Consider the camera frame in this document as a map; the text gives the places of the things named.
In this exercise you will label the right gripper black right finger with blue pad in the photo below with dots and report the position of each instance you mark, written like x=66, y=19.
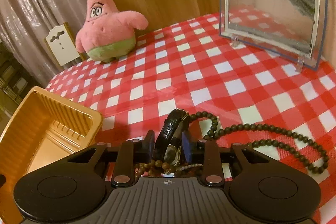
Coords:
x=242, y=185

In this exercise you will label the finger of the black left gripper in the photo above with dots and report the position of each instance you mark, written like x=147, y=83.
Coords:
x=2, y=180

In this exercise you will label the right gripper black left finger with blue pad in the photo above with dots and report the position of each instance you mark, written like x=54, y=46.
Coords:
x=73, y=188

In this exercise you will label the orange plastic tray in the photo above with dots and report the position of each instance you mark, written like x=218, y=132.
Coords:
x=45, y=128

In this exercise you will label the black leather strap wristwatch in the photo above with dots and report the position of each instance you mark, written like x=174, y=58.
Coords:
x=168, y=145

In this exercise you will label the red white checkered tablecloth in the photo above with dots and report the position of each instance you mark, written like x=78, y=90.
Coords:
x=189, y=66

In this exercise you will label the white miniature chair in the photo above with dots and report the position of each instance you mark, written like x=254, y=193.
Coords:
x=61, y=43

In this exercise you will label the pink starfish plush toy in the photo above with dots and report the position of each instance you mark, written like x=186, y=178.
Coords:
x=108, y=33

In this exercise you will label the grey sheer curtain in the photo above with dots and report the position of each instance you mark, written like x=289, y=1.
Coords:
x=25, y=25

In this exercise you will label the clear framed sand picture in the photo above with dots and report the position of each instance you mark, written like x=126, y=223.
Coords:
x=293, y=29

